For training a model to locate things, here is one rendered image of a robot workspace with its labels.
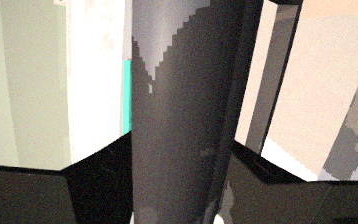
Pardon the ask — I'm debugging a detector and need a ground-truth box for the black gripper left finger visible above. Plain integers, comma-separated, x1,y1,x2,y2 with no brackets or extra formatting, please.
0,130,133,224

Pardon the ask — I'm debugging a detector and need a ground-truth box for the white tile with blue mark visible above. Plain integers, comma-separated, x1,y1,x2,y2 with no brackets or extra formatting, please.
214,212,223,224

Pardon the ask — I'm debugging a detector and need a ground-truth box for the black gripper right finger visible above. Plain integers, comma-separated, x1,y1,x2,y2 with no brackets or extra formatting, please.
219,140,358,224

